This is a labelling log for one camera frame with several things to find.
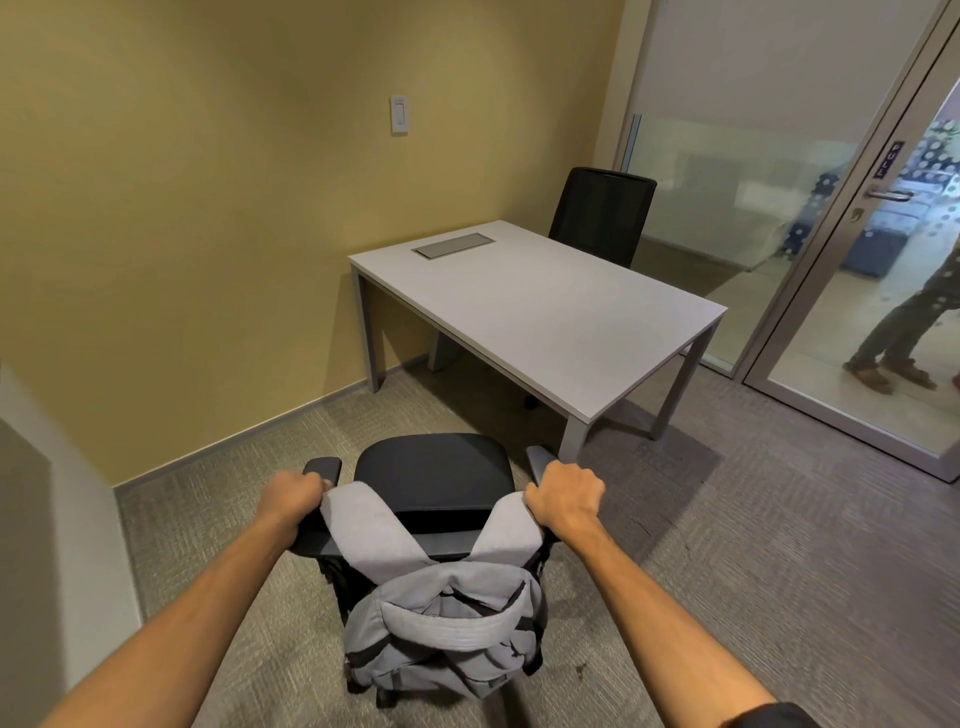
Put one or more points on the person's right hand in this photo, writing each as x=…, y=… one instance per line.
x=574, y=501

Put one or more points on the person's left hand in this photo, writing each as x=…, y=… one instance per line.
x=289, y=501

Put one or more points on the person's left fingers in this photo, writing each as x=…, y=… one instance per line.
x=315, y=491

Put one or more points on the person's right fingers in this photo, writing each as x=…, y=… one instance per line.
x=541, y=495

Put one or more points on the black office chair with armrests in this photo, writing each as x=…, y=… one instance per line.
x=431, y=472

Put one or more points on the person's left forearm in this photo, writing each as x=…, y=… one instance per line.
x=180, y=630

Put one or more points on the person's right forearm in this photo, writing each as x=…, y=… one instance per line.
x=660, y=630

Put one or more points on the grey backpack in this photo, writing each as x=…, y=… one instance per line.
x=442, y=622

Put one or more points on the white rectangular table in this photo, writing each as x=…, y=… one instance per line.
x=540, y=315

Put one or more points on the black mesh-back chair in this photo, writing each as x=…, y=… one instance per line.
x=604, y=214

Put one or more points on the black sleeve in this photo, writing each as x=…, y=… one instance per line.
x=772, y=716

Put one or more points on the frosted glass partition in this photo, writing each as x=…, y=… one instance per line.
x=720, y=135

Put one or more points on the blue sofa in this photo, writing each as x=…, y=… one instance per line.
x=876, y=244

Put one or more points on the black door sign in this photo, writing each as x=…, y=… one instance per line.
x=889, y=159

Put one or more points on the glass door with metal frame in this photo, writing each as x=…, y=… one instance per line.
x=832, y=330

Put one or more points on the white wall light switch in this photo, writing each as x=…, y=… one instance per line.
x=400, y=115

